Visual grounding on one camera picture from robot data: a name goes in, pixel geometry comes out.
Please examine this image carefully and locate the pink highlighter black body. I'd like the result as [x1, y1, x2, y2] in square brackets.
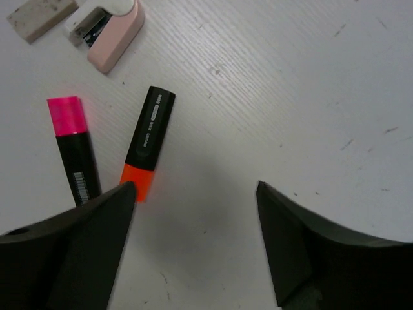
[46, 96, 101, 206]

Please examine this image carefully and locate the white eraser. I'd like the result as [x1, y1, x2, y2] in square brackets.
[7, 0, 79, 44]

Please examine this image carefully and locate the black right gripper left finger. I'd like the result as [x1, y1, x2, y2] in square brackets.
[1, 181, 136, 309]

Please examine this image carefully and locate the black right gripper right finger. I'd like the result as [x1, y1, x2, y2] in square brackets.
[256, 181, 412, 309]

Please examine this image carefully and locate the orange highlighter black body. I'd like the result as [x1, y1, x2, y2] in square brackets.
[120, 86, 176, 203]

